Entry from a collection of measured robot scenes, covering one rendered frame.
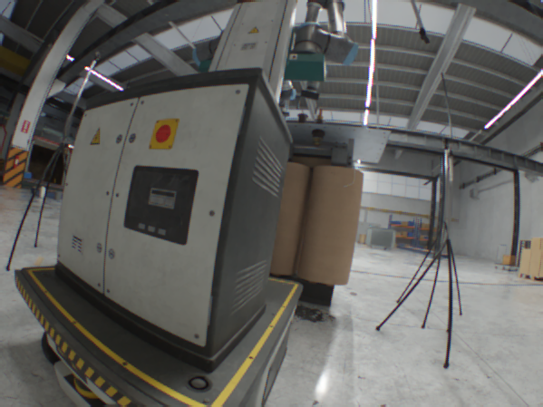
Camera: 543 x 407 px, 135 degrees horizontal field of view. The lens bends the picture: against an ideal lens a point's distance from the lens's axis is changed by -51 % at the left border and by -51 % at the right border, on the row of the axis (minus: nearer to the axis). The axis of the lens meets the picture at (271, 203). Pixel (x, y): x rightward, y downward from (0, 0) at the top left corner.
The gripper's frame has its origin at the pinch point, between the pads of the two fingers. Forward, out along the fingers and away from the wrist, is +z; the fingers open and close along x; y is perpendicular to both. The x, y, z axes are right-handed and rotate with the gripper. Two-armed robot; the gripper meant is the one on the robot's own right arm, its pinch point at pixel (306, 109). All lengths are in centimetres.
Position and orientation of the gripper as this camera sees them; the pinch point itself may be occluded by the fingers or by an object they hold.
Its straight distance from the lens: 170.5
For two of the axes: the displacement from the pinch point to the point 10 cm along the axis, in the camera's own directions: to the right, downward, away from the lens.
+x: 9.6, 2.6, -1.0
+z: -2.2, 9.2, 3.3
